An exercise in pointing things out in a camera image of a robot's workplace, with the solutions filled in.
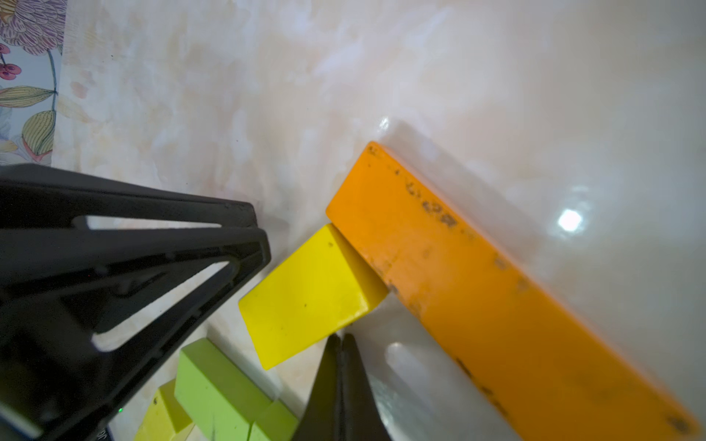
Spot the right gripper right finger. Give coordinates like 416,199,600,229
341,334,391,441

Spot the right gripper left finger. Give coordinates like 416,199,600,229
292,334,341,441

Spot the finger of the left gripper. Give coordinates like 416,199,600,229
1,165,271,440

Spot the lime green block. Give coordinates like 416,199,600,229
175,338,271,440
133,380,194,441

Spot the small yellow block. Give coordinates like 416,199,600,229
238,224,389,370

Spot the orange long block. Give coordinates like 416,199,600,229
327,143,700,440

